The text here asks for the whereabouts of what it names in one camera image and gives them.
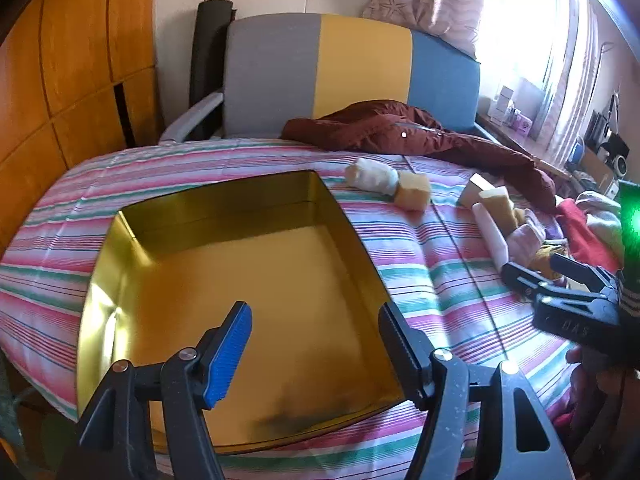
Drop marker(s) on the beige sponge block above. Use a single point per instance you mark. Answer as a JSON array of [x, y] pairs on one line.
[[472, 190]]

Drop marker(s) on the sheer pink curtain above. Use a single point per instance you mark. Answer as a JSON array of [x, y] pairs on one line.
[[565, 60]]

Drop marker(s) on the grey yellow blue chair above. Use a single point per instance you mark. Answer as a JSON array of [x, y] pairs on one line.
[[275, 70]]

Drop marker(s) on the person's right hand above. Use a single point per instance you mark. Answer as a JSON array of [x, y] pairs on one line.
[[575, 355]]

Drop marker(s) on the purple box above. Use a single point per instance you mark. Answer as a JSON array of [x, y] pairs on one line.
[[521, 122]]

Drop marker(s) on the maroon and gold tin box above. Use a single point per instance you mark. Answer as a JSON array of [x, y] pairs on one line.
[[250, 270]]

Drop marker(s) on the maroon puffer jacket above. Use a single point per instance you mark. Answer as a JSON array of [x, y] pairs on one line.
[[375, 130]]

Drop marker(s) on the blue round container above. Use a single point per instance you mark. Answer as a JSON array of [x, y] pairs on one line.
[[578, 150]]

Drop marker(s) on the white carton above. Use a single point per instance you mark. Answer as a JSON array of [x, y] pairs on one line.
[[502, 105]]

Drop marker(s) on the black stereo speaker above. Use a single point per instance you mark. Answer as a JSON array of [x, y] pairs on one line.
[[617, 152]]

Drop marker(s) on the yellow sponge block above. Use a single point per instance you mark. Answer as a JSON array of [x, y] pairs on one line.
[[412, 192], [500, 207]]

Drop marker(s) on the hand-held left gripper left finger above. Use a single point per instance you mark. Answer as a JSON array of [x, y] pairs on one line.
[[230, 355]]

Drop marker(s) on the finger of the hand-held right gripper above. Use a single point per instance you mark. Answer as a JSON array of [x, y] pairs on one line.
[[575, 317], [585, 272]]

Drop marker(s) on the red fleece cloth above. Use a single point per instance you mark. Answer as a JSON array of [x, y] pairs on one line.
[[580, 230]]

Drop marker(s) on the striped cloth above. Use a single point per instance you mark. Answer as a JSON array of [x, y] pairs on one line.
[[125, 180]]

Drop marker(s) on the wooden wardrobe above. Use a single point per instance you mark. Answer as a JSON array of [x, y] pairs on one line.
[[75, 60]]

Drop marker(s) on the wooden side table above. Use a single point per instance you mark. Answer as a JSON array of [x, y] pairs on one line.
[[520, 145]]

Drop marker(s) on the yellow sock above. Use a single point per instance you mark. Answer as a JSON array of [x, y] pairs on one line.
[[542, 262]]

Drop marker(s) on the person's right forearm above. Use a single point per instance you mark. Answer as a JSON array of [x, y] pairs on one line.
[[631, 295]]

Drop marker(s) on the pale pink rolled sock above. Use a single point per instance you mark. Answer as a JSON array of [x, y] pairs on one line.
[[527, 240]]

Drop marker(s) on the white rolled sock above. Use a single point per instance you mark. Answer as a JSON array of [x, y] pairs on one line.
[[372, 176]]

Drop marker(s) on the cardboard box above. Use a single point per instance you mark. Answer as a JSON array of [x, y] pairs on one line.
[[597, 170]]

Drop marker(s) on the black rolled mat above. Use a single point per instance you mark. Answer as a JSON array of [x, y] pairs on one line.
[[210, 60]]

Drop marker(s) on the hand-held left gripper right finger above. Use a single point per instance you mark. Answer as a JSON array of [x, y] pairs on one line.
[[400, 350]]

